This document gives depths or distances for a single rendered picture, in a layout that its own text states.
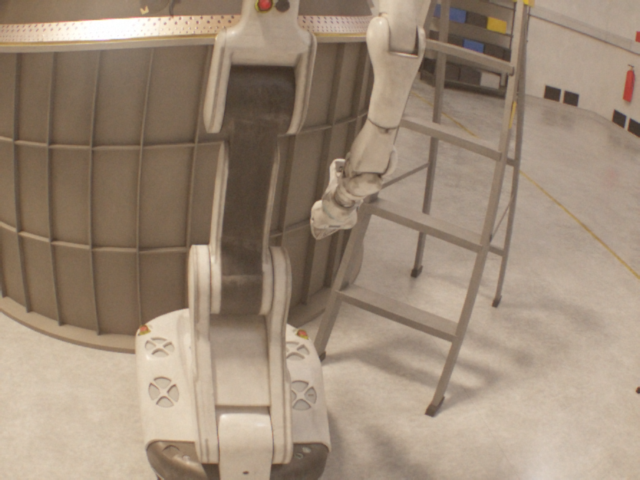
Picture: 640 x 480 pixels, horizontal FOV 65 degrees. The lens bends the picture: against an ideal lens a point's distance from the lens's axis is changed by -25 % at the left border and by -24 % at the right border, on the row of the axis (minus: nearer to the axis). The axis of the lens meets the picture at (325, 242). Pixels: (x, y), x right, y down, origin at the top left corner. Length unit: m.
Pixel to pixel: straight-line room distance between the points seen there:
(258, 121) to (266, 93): 0.06
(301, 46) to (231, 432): 0.89
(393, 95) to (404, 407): 1.33
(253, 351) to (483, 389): 1.18
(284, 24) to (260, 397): 0.85
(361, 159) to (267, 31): 0.33
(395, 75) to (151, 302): 1.42
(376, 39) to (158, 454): 1.18
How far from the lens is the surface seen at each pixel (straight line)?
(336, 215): 1.46
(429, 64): 8.34
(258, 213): 1.36
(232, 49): 1.23
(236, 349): 1.47
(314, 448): 1.72
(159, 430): 1.68
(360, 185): 1.29
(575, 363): 2.78
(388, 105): 1.19
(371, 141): 1.23
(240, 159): 1.29
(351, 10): 2.46
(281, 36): 1.25
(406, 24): 1.17
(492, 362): 2.59
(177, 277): 2.25
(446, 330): 2.13
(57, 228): 2.23
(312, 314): 2.61
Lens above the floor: 1.42
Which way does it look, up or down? 26 degrees down
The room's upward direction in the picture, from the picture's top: 9 degrees clockwise
